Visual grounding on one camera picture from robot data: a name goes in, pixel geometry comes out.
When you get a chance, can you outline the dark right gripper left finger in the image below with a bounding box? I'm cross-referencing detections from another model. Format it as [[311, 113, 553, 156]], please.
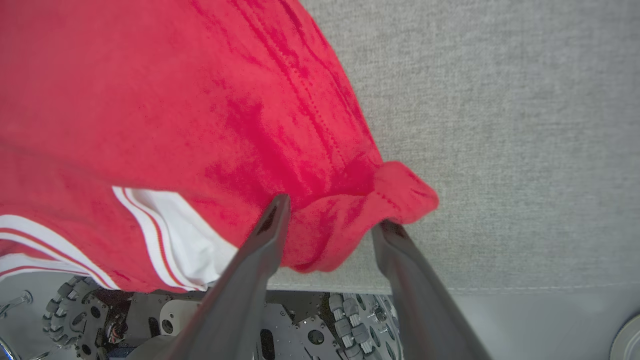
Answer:
[[160, 194, 292, 360]]

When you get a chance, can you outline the grey fabric sofa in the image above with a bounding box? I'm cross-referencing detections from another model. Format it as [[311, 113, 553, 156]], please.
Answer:
[[267, 0, 640, 297]]

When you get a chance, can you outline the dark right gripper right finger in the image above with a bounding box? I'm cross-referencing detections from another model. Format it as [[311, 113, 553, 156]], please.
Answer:
[[372, 220, 493, 360]]

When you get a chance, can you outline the grey omni wheel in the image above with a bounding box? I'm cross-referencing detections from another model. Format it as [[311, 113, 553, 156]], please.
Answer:
[[42, 279, 112, 360], [327, 292, 403, 360]]

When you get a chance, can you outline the red and white garment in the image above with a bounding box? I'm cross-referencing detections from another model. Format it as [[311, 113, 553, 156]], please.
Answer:
[[0, 0, 440, 294]]

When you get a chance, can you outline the round grey disc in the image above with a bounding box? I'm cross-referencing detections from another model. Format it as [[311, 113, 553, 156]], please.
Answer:
[[609, 314, 640, 360]]

